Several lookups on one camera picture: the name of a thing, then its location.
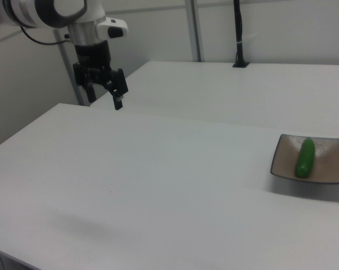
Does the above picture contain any green cucumber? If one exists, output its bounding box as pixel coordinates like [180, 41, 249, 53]
[294, 137, 317, 179]

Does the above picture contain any grey partition post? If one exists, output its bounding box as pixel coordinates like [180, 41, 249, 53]
[185, 0, 203, 63]
[53, 28, 86, 107]

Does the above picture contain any square brown ceramic plate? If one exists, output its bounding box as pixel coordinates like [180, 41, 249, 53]
[269, 133, 339, 185]

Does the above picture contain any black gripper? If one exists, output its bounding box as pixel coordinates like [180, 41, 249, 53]
[73, 40, 129, 111]

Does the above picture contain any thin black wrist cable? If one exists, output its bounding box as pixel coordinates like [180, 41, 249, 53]
[17, 24, 73, 46]

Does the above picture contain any black pole with white band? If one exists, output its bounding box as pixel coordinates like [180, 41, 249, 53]
[232, 0, 250, 69]

